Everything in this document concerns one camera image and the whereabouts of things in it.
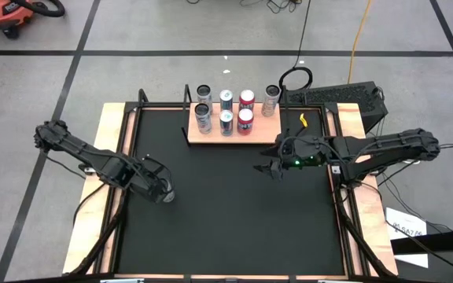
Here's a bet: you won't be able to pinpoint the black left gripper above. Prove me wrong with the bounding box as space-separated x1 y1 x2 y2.
108 156 174 204

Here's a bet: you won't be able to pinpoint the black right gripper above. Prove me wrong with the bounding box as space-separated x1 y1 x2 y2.
252 134 332 181

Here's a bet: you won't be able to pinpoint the red soda can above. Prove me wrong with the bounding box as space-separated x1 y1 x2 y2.
237 108 255 136
238 89 256 112

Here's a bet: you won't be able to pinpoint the silver can with orange print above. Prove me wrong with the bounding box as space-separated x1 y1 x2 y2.
260 84 282 118

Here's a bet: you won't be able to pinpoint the teal can with white top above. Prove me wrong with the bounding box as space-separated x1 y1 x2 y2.
219 109 235 137
219 89 234 113

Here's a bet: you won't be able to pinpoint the wooden shelf with black brackets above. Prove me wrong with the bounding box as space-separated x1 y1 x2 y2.
181 83 291 149

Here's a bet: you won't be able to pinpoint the black table mat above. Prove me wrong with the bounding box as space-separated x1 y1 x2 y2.
115 108 346 276

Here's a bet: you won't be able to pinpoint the black computer case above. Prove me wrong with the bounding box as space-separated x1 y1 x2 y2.
280 81 389 133

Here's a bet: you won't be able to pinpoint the white paper sign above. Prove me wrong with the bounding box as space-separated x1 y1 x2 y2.
385 207 429 270

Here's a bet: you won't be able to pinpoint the black beam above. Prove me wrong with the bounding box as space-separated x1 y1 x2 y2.
390 226 453 255

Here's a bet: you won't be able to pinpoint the black braided cable sleeve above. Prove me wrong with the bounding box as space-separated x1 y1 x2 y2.
68 188 127 275
334 186 395 277

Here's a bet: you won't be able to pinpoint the black metal table frame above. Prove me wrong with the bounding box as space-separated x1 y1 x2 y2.
63 88 399 283

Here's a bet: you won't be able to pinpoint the black cable with coil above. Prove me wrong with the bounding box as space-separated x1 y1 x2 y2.
278 0 314 94

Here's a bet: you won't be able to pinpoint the yellow floor cable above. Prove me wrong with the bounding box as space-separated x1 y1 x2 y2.
346 0 373 84

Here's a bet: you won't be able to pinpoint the tangled black cables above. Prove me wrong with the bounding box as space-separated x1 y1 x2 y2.
186 0 304 15

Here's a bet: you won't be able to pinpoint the black vacuum hose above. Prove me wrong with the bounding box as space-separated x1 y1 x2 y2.
13 0 66 18

